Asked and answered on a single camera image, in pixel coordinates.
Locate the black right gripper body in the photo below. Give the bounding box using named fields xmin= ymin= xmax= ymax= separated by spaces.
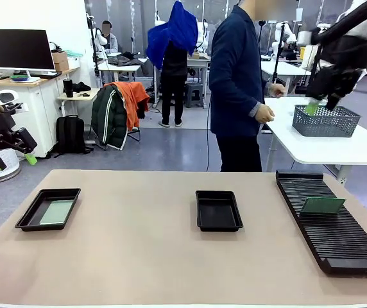
xmin=305 ymin=38 xmax=367 ymax=101

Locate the black plastic ESD tray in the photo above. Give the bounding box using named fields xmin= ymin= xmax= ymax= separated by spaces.
xmin=195 ymin=190 xmax=244 ymax=232
xmin=14 ymin=187 xmax=81 ymax=232

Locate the green perforated circuit board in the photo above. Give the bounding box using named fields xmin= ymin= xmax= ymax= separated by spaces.
xmin=38 ymin=200 xmax=75 ymax=225
xmin=300 ymin=197 xmax=346 ymax=216

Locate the person's right forearm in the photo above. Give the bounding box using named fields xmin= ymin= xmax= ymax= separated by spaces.
xmin=231 ymin=94 xmax=262 ymax=119

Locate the person's left hand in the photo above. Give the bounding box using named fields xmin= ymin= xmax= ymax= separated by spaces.
xmin=268 ymin=82 xmax=286 ymax=98

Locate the person's right hand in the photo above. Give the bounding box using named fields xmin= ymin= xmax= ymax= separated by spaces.
xmin=255 ymin=103 xmax=276 ymax=124

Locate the grey mesh basket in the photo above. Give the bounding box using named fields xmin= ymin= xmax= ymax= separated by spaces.
xmin=291 ymin=104 xmax=362 ymax=138

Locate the white cabinet desk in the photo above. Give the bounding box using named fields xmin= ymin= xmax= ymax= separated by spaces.
xmin=0 ymin=67 xmax=82 ymax=158

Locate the black backpack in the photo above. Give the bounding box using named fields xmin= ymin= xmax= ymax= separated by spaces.
xmin=52 ymin=114 xmax=94 ymax=157

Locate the long white background table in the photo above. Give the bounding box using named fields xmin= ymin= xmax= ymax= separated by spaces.
xmin=260 ymin=60 xmax=312 ymax=96

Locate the black tripod stand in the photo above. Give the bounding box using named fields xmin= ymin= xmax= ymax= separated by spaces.
xmin=271 ymin=21 xmax=287 ymax=84

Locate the small beige table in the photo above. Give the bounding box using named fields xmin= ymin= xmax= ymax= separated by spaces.
xmin=56 ymin=89 xmax=98 ymax=117

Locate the black tumbler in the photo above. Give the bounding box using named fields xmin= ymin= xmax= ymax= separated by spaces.
xmin=62 ymin=79 xmax=74 ymax=98

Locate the person in navy coat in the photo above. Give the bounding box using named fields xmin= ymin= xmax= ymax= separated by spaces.
xmin=208 ymin=0 xmax=269 ymax=173

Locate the black computer monitor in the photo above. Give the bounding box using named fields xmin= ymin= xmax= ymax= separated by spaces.
xmin=0 ymin=28 xmax=56 ymax=78

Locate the cardboard box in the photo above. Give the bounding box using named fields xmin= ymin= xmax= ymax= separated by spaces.
xmin=51 ymin=50 xmax=70 ymax=73

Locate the dark green striped jacket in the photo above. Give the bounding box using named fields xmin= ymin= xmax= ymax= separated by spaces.
xmin=91 ymin=85 xmax=130 ymax=151

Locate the white storage box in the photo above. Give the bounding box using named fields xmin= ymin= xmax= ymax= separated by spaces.
xmin=66 ymin=51 xmax=84 ymax=70

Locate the orange jacket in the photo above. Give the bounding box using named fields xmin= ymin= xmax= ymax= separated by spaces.
xmin=103 ymin=81 xmax=151 ymax=131

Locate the grey plastic stool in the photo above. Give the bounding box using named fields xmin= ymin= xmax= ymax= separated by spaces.
xmin=185 ymin=82 xmax=205 ymax=108

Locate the white background work table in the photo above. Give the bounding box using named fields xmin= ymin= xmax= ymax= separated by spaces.
xmin=186 ymin=54 xmax=212 ymax=107

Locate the seated person in grey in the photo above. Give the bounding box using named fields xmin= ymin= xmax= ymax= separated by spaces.
xmin=101 ymin=19 xmax=119 ymax=54

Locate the black slotted board rack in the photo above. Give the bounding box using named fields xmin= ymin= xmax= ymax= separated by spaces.
xmin=275 ymin=169 xmax=367 ymax=276

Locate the person with blue coat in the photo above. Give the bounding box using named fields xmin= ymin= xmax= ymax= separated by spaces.
xmin=145 ymin=0 xmax=200 ymax=128

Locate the black right arm cable sleeve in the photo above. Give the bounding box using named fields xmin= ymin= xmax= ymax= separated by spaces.
xmin=311 ymin=0 xmax=367 ymax=46

